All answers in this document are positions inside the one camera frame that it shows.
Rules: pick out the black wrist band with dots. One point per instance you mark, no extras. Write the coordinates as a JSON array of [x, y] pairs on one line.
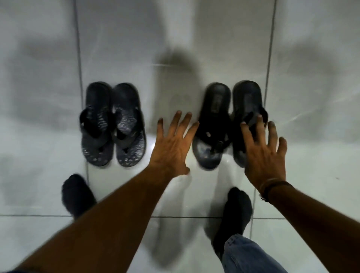
[[274, 186]]

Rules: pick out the person's right hand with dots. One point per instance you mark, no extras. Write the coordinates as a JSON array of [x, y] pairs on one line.
[[265, 164]]

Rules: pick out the black sock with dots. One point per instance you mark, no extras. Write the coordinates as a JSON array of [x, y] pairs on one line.
[[77, 195], [234, 213]]

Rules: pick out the tan wrist band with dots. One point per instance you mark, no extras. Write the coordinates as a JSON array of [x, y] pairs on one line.
[[265, 183]]

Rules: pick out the person's left little finger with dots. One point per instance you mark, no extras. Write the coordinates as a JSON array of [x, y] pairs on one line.
[[160, 128]]

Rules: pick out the person's left thumb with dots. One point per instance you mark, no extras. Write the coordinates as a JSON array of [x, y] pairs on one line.
[[186, 171]]

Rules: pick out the plain black flip-flop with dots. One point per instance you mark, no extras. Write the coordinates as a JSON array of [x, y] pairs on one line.
[[212, 123], [247, 98]]

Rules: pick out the person's left middle finger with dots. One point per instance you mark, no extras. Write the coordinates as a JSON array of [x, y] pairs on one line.
[[184, 123]]

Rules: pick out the person's left hand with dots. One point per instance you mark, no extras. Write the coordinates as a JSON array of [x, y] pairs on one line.
[[168, 153]]

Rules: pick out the blue jeans leg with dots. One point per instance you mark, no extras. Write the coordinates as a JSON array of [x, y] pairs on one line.
[[247, 257]]

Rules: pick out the person's right little finger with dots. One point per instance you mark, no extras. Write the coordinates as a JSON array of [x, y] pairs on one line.
[[282, 146]]

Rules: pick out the patterned dark blue flip-flop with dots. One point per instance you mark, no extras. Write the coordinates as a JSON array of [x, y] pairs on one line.
[[129, 132], [97, 132]]

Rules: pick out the person's right forearm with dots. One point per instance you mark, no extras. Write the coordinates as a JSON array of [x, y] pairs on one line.
[[317, 225]]

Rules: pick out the person's left forearm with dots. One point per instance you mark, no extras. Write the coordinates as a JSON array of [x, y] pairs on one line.
[[107, 225]]

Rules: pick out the person's right middle finger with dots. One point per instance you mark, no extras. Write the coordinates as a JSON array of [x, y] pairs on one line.
[[260, 128]]

